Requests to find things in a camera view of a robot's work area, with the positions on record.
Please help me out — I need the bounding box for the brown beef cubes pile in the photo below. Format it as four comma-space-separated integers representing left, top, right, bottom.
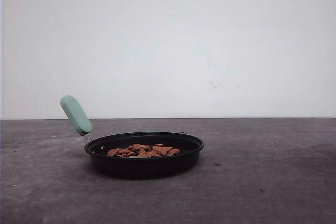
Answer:
106, 143, 181, 158

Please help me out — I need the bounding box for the black frying pan green handle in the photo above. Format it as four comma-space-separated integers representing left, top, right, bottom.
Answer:
60, 95, 205, 179

